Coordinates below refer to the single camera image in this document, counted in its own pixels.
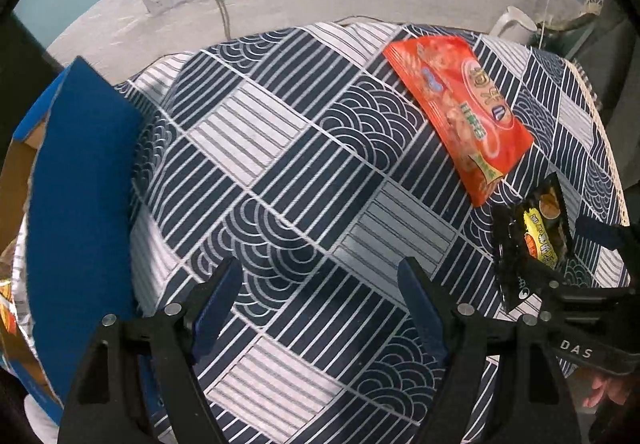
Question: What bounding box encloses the navy patterned tablecloth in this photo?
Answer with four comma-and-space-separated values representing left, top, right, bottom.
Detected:
8, 21, 632, 444

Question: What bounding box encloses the red snack bag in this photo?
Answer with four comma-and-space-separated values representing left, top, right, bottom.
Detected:
383, 36, 534, 208

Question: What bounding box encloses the blue cardboard box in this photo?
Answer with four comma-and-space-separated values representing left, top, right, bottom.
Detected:
10, 58, 142, 424

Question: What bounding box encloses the black yellow snack bag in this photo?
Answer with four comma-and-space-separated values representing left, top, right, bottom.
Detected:
491, 173, 574, 311

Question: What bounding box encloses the white kettle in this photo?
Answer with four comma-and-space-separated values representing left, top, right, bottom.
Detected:
489, 6, 538, 45

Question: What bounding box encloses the person's hand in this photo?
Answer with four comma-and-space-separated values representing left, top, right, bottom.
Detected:
582, 374, 632, 408

